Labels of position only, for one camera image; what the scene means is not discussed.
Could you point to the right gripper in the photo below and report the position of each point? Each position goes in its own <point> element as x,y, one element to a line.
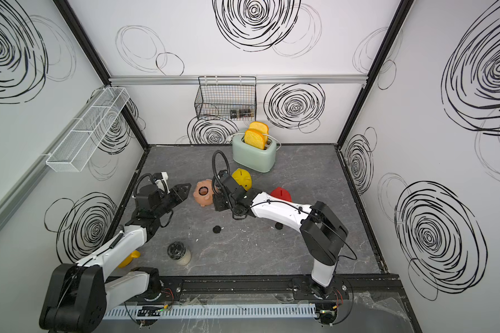
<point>219,205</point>

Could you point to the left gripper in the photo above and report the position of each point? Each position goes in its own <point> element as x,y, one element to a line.
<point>179,195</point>

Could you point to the pink piggy bank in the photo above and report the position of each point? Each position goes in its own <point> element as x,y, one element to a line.
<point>203,193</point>

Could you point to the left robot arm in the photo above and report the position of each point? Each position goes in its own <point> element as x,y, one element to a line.
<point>80,294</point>

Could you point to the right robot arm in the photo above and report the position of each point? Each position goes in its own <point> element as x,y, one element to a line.
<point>322,231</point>

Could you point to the yellow piggy bank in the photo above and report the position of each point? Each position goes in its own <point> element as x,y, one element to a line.
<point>243,178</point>

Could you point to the red piggy bank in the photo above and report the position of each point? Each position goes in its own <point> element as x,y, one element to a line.
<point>281,194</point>

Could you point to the black plug near pink pig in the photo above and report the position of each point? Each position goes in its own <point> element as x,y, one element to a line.
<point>217,229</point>

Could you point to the mint green toaster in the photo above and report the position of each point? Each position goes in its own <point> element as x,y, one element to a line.
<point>253,158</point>

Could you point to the clear jar with white contents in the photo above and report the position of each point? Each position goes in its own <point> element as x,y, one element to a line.
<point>179,252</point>

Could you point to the front toast slice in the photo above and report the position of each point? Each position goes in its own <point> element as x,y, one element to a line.
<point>255,138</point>

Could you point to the toast slice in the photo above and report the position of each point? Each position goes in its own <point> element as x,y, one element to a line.
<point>255,138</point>
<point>259,126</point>

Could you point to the yellow mug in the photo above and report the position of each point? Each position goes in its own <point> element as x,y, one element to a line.
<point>129,259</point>

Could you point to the back toast slice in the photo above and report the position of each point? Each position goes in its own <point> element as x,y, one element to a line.
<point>259,126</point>

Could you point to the small jars in basket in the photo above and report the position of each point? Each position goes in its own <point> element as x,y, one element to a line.
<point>241,114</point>

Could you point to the black wire wall basket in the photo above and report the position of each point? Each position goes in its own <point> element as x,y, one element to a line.
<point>217,95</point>

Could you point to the white wire wall shelf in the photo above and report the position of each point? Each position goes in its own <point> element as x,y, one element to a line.
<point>100,127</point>

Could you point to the white slotted cable duct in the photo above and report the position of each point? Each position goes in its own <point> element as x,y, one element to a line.
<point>253,311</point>

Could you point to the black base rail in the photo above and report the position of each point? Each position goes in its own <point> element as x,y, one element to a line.
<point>299,287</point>

